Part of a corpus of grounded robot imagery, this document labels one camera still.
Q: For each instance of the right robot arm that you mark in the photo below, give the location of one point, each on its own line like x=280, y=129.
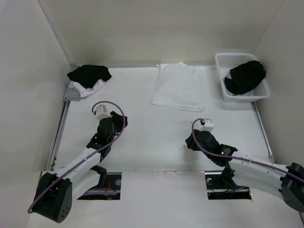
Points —
x=241, y=171

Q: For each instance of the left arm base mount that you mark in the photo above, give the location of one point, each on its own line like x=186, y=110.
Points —
x=107, y=188

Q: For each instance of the folded white tank top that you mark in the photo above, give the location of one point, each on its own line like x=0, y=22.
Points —
x=84, y=92

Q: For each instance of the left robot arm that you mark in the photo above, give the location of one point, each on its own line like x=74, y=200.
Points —
x=58, y=190

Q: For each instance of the folded grey tank top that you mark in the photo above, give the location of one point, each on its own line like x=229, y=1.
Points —
x=71, y=94

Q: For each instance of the folded black tank top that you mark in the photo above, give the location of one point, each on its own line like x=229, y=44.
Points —
x=88, y=75

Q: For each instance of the white tank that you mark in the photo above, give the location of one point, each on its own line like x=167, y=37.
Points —
x=187, y=88
x=84, y=92

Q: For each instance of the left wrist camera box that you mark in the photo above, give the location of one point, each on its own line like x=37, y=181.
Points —
x=101, y=112

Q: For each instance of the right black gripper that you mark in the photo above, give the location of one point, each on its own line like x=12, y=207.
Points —
x=190, y=143

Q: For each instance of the black tank top in basket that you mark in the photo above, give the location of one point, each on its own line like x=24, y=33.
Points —
x=245, y=77

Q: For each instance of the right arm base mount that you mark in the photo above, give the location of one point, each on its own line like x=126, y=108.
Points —
x=220, y=186

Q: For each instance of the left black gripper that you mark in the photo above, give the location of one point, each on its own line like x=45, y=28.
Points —
x=118, y=119

